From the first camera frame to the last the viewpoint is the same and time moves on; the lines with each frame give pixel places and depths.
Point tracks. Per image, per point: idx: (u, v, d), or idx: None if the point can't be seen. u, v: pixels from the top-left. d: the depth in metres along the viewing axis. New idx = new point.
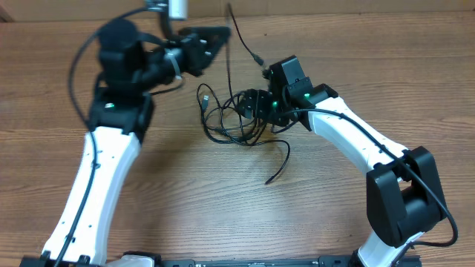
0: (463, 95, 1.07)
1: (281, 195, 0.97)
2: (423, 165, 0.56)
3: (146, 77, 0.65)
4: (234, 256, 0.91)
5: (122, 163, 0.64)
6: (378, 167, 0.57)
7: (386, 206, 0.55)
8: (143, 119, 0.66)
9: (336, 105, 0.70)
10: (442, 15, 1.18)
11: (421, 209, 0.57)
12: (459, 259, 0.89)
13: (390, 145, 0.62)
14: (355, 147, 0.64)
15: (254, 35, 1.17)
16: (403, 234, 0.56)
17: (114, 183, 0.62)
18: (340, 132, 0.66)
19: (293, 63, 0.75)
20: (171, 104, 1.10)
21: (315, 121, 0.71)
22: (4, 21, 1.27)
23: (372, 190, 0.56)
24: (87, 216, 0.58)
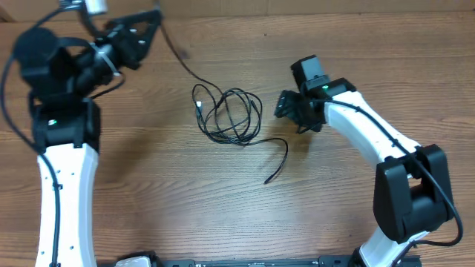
0: (463, 95, 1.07)
1: (281, 195, 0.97)
2: (434, 162, 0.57)
3: (78, 84, 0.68)
4: (234, 256, 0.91)
5: (84, 176, 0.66)
6: (390, 160, 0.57)
7: (392, 199, 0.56)
8: (91, 125, 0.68)
9: (353, 99, 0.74)
10: (442, 15, 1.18)
11: (428, 206, 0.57)
12: (459, 259, 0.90)
13: (402, 141, 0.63)
14: (368, 140, 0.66)
15: (254, 34, 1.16)
16: (407, 229, 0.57)
17: (83, 199, 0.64)
18: (354, 124, 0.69)
19: (312, 62, 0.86)
20: (171, 104, 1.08)
21: (331, 113, 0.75)
22: (4, 21, 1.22)
23: (381, 183, 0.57)
24: (66, 239, 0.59)
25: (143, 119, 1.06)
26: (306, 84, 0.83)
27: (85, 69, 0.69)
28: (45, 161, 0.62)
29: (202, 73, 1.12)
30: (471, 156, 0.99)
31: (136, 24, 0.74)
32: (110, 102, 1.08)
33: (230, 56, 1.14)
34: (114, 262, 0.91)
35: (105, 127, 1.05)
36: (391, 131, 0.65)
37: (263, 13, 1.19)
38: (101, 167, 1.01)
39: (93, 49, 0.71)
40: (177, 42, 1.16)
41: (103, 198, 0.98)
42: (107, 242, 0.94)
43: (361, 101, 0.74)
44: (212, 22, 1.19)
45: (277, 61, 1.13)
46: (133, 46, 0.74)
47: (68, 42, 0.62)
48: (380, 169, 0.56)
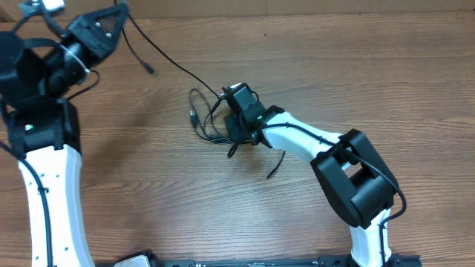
0: (464, 95, 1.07)
1: (280, 195, 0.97)
2: (357, 143, 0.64)
3: (49, 85, 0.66)
4: (233, 256, 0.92)
5: (69, 176, 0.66)
6: (319, 156, 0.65)
7: (335, 187, 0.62)
8: (70, 125, 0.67)
9: (282, 116, 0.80)
10: (443, 15, 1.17)
11: (372, 184, 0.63)
12: (458, 259, 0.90)
13: (327, 136, 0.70)
14: (301, 145, 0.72)
15: (254, 35, 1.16)
16: (359, 209, 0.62)
17: (71, 199, 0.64)
18: (290, 139, 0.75)
19: (243, 92, 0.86)
20: (171, 104, 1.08)
21: (269, 136, 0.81)
22: (4, 21, 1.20)
23: (320, 177, 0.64)
24: (59, 241, 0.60)
25: (143, 119, 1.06)
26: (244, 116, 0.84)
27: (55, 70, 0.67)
28: (29, 167, 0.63)
29: (202, 73, 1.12)
30: (470, 157, 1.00)
31: (100, 18, 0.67)
32: (111, 103, 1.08)
33: (230, 56, 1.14)
34: (115, 262, 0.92)
35: (105, 127, 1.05)
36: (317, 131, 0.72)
37: (263, 13, 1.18)
38: (101, 167, 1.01)
39: (61, 49, 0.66)
40: (177, 42, 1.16)
41: (104, 198, 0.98)
42: (107, 242, 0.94)
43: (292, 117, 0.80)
44: (212, 21, 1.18)
45: (277, 61, 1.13)
46: (96, 35, 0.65)
47: (33, 43, 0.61)
48: (314, 165, 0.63)
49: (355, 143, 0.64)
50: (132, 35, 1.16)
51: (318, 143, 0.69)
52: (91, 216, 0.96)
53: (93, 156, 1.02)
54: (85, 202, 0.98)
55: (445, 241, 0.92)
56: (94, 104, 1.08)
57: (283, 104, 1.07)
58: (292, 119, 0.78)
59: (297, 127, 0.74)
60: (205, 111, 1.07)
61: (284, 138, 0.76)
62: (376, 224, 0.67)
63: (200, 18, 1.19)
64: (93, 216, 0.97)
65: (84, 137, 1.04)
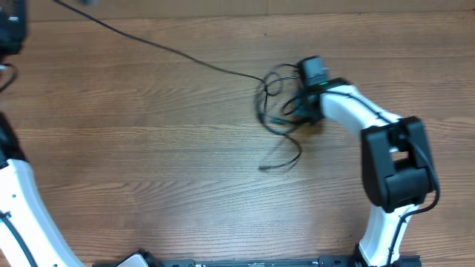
0: (464, 95, 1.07)
1: (281, 195, 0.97)
2: (414, 129, 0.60)
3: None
4: (234, 256, 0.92)
5: (27, 191, 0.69)
6: (372, 127, 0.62)
7: (375, 161, 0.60)
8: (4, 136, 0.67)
9: (346, 90, 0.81)
10: (444, 15, 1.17)
11: (410, 172, 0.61)
12: (458, 259, 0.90)
13: (385, 113, 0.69)
14: (357, 117, 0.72)
15: (254, 34, 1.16)
16: (390, 190, 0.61)
17: (38, 214, 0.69)
18: (346, 107, 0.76)
19: (315, 61, 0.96)
20: (171, 104, 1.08)
21: (326, 102, 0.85)
22: None
23: (366, 147, 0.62)
24: (45, 259, 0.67)
25: (143, 119, 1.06)
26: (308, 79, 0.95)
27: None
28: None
29: (202, 73, 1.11)
30: (471, 156, 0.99)
31: None
32: (111, 102, 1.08)
33: (231, 56, 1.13)
34: (114, 262, 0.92)
35: (106, 127, 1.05)
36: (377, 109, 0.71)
37: (263, 13, 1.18)
38: (101, 167, 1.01)
39: None
40: (177, 41, 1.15)
41: (103, 198, 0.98)
42: (107, 242, 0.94)
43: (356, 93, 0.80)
44: (212, 21, 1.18)
45: (277, 61, 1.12)
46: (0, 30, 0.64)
47: None
48: (364, 134, 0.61)
49: (413, 128, 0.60)
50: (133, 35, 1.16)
51: (375, 118, 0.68)
52: (91, 216, 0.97)
53: (93, 156, 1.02)
54: (84, 202, 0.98)
55: (446, 241, 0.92)
56: (95, 104, 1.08)
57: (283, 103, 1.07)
58: (356, 94, 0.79)
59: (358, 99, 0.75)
60: (205, 110, 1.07)
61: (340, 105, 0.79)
62: (398, 215, 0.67)
63: (200, 18, 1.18)
64: (93, 216, 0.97)
65: (84, 137, 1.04)
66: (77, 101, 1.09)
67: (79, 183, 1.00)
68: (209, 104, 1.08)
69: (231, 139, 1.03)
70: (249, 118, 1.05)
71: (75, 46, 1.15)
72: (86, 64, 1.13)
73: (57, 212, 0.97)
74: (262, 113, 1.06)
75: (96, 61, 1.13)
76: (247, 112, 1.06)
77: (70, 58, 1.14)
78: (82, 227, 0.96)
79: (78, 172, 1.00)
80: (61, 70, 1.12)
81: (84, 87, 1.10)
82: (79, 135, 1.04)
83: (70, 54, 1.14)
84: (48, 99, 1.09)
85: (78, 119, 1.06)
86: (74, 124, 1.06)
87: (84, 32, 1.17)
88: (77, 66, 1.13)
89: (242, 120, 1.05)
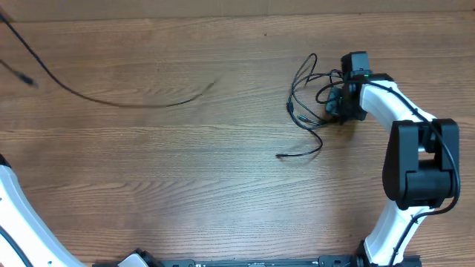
0: (463, 95, 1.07)
1: (281, 195, 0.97)
2: (447, 130, 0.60)
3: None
4: (234, 256, 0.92)
5: (12, 193, 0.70)
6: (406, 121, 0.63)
7: (400, 153, 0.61)
8: None
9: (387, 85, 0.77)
10: (443, 15, 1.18)
11: (433, 173, 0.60)
12: (459, 259, 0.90)
13: (421, 112, 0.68)
14: (392, 110, 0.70)
15: (254, 35, 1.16)
16: (409, 185, 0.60)
17: (27, 215, 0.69)
18: (384, 101, 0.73)
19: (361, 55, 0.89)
20: (171, 104, 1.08)
21: (366, 93, 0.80)
22: None
23: (394, 139, 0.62)
24: (38, 254, 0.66)
25: (143, 118, 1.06)
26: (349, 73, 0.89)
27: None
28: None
29: (202, 73, 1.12)
30: (471, 157, 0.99)
31: None
32: (111, 103, 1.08)
33: (231, 56, 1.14)
34: (113, 262, 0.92)
35: (106, 127, 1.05)
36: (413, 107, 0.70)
37: (263, 13, 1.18)
38: (101, 167, 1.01)
39: None
40: (177, 42, 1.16)
41: (103, 198, 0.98)
42: (107, 242, 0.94)
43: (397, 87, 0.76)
44: (213, 21, 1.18)
45: (278, 61, 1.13)
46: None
47: None
48: (395, 125, 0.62)
49: (444, 129, 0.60)
50: (133, 35, 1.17)
51: (410, 113, 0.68)
52: (91, 216, 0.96)
53: (93, 156, 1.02)
54: (84, 202, 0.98)
55: (446, 241, 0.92)
56: (95, 104, 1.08)
57: (283, 103, 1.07)
58: (396, 90, 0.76)
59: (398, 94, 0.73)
60: (205, 110, 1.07)
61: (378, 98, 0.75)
62: (411, 215, 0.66)
63: (200, 19, 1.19)
64: (93, 215, 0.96)
65: (84, 137, 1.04)
66: (77, 101, 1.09)
67: (79, 183, 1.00)
68: (210, 104, 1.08)
69: (231, 139, 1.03)
70: (249, 119, 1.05)
71: (76, 47, 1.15)
72: (87, 64, 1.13)
73: (56, 212, 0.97)
74: (262, 113, 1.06)
75: (96, 61, 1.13)
76: (247, 112, 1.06)
77: (70, 58, 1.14)
78: (82, 227, 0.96)
79: (78, 172, 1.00)
80: (61, 70, 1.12)
81: (84, 87, 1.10)
82: (79, 135, 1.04)
83: (70, 54, 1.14)
84: (49, 99, 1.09)
85: (78, 119, 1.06)
86: (74, 124, 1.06)
87: (84, 32, 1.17)
88: (78, 67, 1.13)
89: (242, 120, 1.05)
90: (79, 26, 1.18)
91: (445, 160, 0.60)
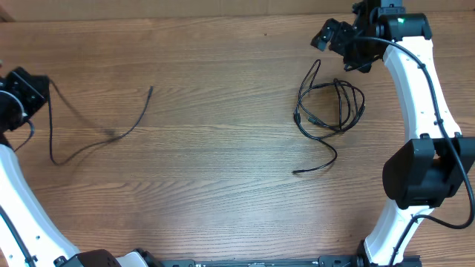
0: (464, 95, 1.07)
1: (281, 195, 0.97)
2: (464, 154, 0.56)
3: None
4: (233, 256, 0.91)
5: (9, 168, 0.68)
6: (424, 139, 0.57)
7: (410, 172, 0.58)
8: None
9: (421, 49, 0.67)
10: (444, 15, 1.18)
11: (437, 185, 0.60)
12: (459, 259, 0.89)
13: (446, 121, 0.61)
14: (413, 101, 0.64)
15: (254, 34, 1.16)
16: (410, 196, 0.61)
17: (22, 192, 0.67)
18: (408, 82, 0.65)
19: None
20: (171, 104, 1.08)
21: (391, 55, 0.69)
22: (4, 21, 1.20)
23: (407, 157, 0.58)
24: (29, 230, 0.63)
25: (143, 119, 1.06)
26: (378, 11, 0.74)
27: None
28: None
29: (202, 73, 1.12)
30: None
31: None
32: (111, 103, 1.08)
33: (231, 56, 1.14)
34: None
35: (106, 127, 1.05)
36: (440, 107, 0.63)
37: (263, 13, 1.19)
38: (101, 167, 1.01)
39: None
40: (177, 42, 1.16)
41: (103, 198, 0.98)
42: (106, 242, 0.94)
43: (430, 53, 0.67)
44: (213, 21, 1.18)
45: (277, 61, 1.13)
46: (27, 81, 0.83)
47: None
48: (411, 146, 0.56)
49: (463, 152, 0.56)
50: (133, 35, 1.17)
51: (433, 121, 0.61)
52: (90, 216, 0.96)
53: (93, 156, 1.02)
54: (84, 202, 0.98)
55: (447, 241, 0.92)
56: (95, 104, 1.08)
57: (283, 103, 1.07)
58: (430, 68, 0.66)
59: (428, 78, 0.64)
60: (205, 110, 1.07)
61: (403, 70, 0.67)
62: (411, 214, 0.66)
63: (200, 18, 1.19)
64: (93, 215, 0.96)
65: (84, 137, 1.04)
66: (78, 101, 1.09)
67: (79, 183, 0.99)
68: (209, 104, 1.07)
69: (230, 139, 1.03)
70: (249, 118, 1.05)
71: (76, 47, 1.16)
72: (87, 65, 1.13)
73: (56, 211, 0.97)
74: (262, 113, 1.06)
75: (96, 61, 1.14)
76: (247, 112, 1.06)
77: (70, 59, 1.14)
78: (82, 227, 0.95)
79: (78, 172, 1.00)
80: (61, 71, 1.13)
81: (84, 87, 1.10)
82: (78, 135, 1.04)
83: (71, 55, 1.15)
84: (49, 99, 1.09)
85: (78, 119, 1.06)
86: (74, 124, 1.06)
87: (85, 32, 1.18)
88: (78, 67, 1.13)
89: (242, 120, 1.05)
90: (79, 26, 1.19)
91: (453, 176, 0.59)
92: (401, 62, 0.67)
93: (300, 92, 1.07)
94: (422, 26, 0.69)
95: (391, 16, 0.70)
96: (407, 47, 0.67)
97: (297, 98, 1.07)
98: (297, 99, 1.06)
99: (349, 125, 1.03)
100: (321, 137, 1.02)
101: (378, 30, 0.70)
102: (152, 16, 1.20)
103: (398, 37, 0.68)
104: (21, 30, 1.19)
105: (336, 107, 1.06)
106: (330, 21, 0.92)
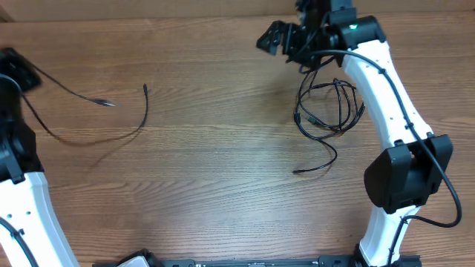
0: (463, 95, 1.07)
1: (281, 195, 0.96)
2: (441, 151, 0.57)
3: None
4: (234, 256, 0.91)
5: (41, 209, 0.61)
6: (398, 146, 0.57)
7: (390, 181, 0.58)
8: (19, 144, 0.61)
9: (379, 53, 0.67)
10: (443, 15, 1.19)
11: (419, 186, 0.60)
12: (459, 259, 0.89)
13: (416, 122, 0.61)
14: (381, 110, 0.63)
15: (254, 35, 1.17)
16: (395, 201, 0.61)
17: (53, 232, 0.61)
18: (373, 91, 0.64)
19: None
20: (171, 104, 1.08)
21: (350, 65, 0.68)
22: (4, 21, 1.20)
23: (385, 167, 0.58)
24: None
25: (143, 119, 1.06)
26: (329, 15, 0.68)
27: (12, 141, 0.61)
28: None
29: (202, 73, 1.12)
30: (471, 156, 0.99)
31: None
32: (111, 103, 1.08)
33: (230, 56, 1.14)
34: (114, 262, 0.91)
35: (106, 127, 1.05)
36: (408, 109, 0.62)
37: (263, 13, 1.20)
38: (101, 167, 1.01)
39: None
40: (177, 42, 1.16)
41: (104, 198, 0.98)
42: (105, 242, 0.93)
43: (388, 56, 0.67)
44: (213, 22, 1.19)
45: (277, 61, 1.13)
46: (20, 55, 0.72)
47: None
48: (387, 156, 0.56)
49: (438, 150, 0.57)
50: (133, 36, 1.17)
51: (404, 126, 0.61)
52: (90, 216, 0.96)
53: (93, 156, 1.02)
54: (84, 202, 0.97)
55: (447, 241, 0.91)
56: (95, 104, 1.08)
57: (283, 103, 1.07)
58: (391, 72, 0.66)
59: (391, 82, 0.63)
60: (205, 110, 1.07)
61: (364, 78, 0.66)
62: (399, 216, 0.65)
63: (200, 18, 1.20)
64: (93, 215, 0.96)
65: (84, 137, 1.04)
66: (78, 101, 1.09)
67: (79, 183, 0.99)
68: (209, 104, 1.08)
69: (230, 139, 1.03)
70: (248, 118, 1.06)
71: (76, 47, 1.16)
72: (87, 65, 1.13)
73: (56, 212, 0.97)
74: (261, 113, 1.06)
75: (97, 61, 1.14)
76: (246, 112, 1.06)
77: (70, 59, 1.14)
78: (82, 227, 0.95)
79: (79, 172, 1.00)
80: (61, 71, 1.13)
81: (84, 87, 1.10)
82: (78, 135, 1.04)
83: (71, 55, 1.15)
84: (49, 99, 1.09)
85: (78, 119, 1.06)
86: (74, 124, 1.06)
87: (85, 33, 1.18)
88: (78, 67, 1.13)
89: (241, 120, 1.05)
90: (79, 26, 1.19)
91: (433, 174, 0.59)
92: (362, 70, 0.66)
93: (300, 93, 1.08)
94: (375, 29, 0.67)
95: (343, 24, 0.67)
96: (363, 54, 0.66)
97: (297, 98, 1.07)
98: (297, 99, 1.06)
99: (348, 125, 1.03)
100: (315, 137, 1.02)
101: (332, 39, 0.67)
102: (153, 17, 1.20)
103: (354, 45, 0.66)
104: (21, 30, 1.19)
105: (336, 107, 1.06)
106: (277, 21, 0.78)
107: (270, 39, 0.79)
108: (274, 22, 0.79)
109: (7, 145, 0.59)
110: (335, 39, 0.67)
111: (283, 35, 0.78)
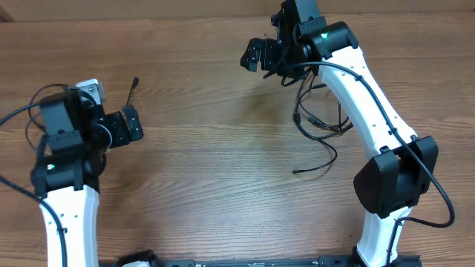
0: (463, 95, 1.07)
1: (281, 195, 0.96)
2: (427, 152, 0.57)
3: (53, 161, 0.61)
4: (233, 256, 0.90)
5: (87, 218, 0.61)
6: (384, 153, 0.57)
7: (381, 188, 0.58)
8: (90, 165, 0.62)
9: (354, 60, 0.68)
10: (442, 15, 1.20)
11: (410, 188, 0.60)
12: (459, 259, 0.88)
13: (399, 127, 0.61)
14: (363, 118, 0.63)
15: (255, 35, 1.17)
16: (387, 205, 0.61)
17: (88, 241, 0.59)
18: (353, 99, 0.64)
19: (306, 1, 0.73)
20: (171, 104, 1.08)
21: (329, 75, 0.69)
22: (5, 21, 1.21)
23: (374, 174, 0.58)
24: None
25: (143, 119, 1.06)
26: (300, 27, 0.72)
27: (117, 132, 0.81)
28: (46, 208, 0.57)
29: (202, 73, 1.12)
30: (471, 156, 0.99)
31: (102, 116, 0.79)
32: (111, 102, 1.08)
33: (231, 57, 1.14)
34: (113, 262, 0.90)
35: None
36: (390, 113, 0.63)
37: (263, 13, 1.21)
38: None
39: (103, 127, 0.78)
40: (177, 41, 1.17)
41: (104, 198, 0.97)
42: (106, 242, 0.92)
43: (363, 62, 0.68)
44: (213, 22, 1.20)
45: None
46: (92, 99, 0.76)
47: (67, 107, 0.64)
48: (375, 165, 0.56)
49: (424, 153, 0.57)
50: (133, 35, 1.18)
51: (387, 132, 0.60)
52: None
53: None
54: None
55: (447, 241, 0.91)
56: None
57: (283, 103, 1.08)
58: (369, 78, 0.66)
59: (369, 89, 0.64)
60: (205, 110, 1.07)
61: (344, 87, 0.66)
62: (393, 219, 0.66)
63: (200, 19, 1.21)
64: None
65: None
66: None
67: None
68: (209, 104, 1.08)
69: (230, 139, 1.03)
70: (248, 119, 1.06)
71: (77, 47, 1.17)
72: (87, 64, 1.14)
73: None
74: (261, 113, 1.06)
75: (97, 61, 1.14)
76: (246, 112, 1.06)
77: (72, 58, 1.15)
78: None
79: None
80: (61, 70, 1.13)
81: None
82: None
83: (72, 55, 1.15)
84: None
85: None
86: None
87: (86, 33, 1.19)
88: (79, 66, 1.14)
89: (241, 120, 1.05)
90: (79, 27, 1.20)
91: (421, 176, 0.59)
92: (339, 78, 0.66)
93: (300, 93, 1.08)
94: (346, 35, 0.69)
95: (314, 33, 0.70)
96: (338, 63, 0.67)
97: (297, 98, 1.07)
98: (297, 99, 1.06)
99: (349, 124, 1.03)
100: (309, 136, 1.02)
101: (305, 49, 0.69)
102: (154, 18, 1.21)
103: (329, 54, 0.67)
104: (21, 30, 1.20)
105: (337, 107, 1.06)
106: (252, 40, 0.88)
107: (249, 57, 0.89)
108: (251, 41, 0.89)
109: (79, 164, 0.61)
110: (307, 49, 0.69)
111: (261, 52, 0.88)
